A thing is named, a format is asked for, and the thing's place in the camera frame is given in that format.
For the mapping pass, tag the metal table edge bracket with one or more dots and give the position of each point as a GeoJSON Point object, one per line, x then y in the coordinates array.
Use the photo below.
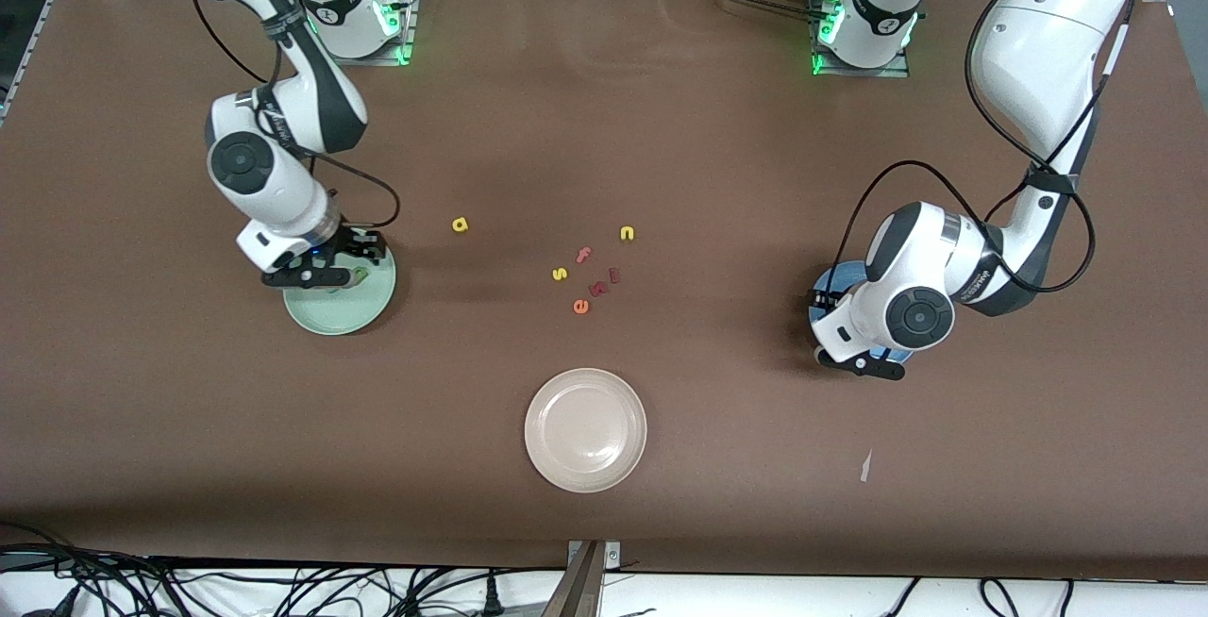
{"type": "Point", "coordinates": [583, 579]}

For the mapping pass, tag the small white tape scrap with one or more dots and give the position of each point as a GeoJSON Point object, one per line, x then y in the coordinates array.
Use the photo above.
{"type": "Point", "coordinates": [865, 468]}

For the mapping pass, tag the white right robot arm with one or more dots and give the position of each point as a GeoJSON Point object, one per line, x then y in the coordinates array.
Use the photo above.
{"type": "Point", "coordinates": [255, 164]}

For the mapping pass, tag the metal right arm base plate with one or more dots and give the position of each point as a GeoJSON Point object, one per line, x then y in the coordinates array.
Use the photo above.
{"type": "Point", "coordinates": [409, 23]}

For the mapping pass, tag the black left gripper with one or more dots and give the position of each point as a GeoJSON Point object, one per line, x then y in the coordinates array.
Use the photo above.
{"type": "Point", "coordinates": [836, 295]}

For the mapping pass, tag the blue round plate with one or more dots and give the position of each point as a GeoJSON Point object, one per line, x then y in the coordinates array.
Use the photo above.
{"type": "Point", "coordinates": [835, 275]}

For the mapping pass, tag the black power plug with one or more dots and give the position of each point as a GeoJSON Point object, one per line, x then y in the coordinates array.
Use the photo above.
{"type": "Point", "coordinates": [491, 598]}

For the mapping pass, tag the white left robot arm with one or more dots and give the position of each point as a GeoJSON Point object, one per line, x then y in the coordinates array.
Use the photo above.
{"type": "Point", "coordinates": [1038, 51]}

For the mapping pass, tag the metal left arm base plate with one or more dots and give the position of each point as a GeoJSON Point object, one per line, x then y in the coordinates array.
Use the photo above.
{"type": "Point", "coordinates": [864, 73]}

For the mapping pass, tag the brown table cover mat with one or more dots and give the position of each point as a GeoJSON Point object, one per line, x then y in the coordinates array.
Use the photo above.
{"type": "Point", "coordinates": [604, 126]}

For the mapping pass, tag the light green round plate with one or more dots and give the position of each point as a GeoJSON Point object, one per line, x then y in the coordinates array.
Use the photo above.
{"type": "Point", "coordinates": [330, 310]}

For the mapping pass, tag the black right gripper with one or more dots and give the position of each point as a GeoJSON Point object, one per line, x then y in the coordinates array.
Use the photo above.
{"type": "Point", "coordinates": [350, 243]}

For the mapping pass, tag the beige round plate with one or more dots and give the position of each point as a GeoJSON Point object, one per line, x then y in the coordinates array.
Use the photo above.
{"type": "Point", "coordinates": [585, 428]}

